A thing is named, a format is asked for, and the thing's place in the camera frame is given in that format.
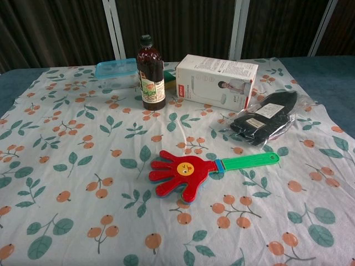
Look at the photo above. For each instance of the floral patterned tablecloth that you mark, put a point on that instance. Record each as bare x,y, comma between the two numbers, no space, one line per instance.
83,166

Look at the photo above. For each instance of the white lamp product box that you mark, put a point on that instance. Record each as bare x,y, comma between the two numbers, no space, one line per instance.
216,83

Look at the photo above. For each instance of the red hand clapper toy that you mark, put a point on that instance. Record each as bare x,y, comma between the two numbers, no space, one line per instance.
188,171

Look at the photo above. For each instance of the clear container with blue lid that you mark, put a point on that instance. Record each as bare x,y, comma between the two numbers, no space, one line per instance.
116,72

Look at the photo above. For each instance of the white partition frame post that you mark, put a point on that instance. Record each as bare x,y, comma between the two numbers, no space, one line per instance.
236,27
323,27
113,27

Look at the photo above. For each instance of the brown liquid bottle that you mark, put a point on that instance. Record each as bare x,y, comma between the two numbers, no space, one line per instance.
151,80

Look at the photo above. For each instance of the yellow green sponge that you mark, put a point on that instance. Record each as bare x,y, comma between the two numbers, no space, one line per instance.
168,80

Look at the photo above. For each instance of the black socks in plastic bag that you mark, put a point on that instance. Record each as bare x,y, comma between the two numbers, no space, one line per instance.
263,116

